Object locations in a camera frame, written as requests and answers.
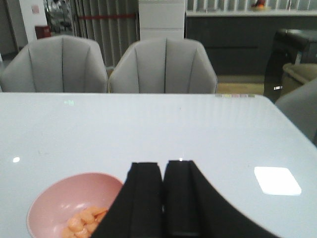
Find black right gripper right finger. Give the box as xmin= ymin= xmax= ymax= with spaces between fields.
xmin=163 ymin=161 xmax=276 ymax=238

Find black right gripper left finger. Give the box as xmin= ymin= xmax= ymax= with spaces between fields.
xmin=92 ymin=162 xmax=162 ymax=238

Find orange ham slices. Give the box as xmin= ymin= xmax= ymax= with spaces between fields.
xmin=61 ymin=206 xmax=108 ymax=238

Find pink bowl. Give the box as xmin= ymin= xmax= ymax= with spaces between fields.
xmin=26 ymin=173 xmax=123 ymax=238

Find right grey upholstered chair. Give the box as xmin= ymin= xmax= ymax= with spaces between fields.
xmin=109 ymin=38 xmax=217 ymax=94

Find grey upholstered chair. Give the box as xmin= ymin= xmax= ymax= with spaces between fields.
xmin=109 ymin=38 xmax=217 ymax=94
xmin=0 ymin=35 xmax=107 ymax=93

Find left grey upholstered chair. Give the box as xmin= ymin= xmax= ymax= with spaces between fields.
xmin=0 ymin=35 xmax=107 ymax=93

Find beige cushion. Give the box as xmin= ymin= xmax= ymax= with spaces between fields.
xmin=281 ymin=63 xmax=317 ymax=96

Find grey counter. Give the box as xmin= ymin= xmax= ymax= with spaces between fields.
xmin=186 ymin=10 xmax=317 ymax=75

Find black appliance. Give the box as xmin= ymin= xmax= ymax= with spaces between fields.
xmin=264 ymin=28 xmax=317 ymax=102

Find white cabinet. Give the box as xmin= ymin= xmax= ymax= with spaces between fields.
xmin=138 ymin=0 xmax=186 ymax=40

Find red bin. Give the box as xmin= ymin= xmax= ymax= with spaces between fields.
xmin=35 ymin=25 xmax=52 ymax=39

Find fruit plate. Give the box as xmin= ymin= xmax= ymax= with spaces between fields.
xmin=251 ymin=0 xmax=271 ymax=11

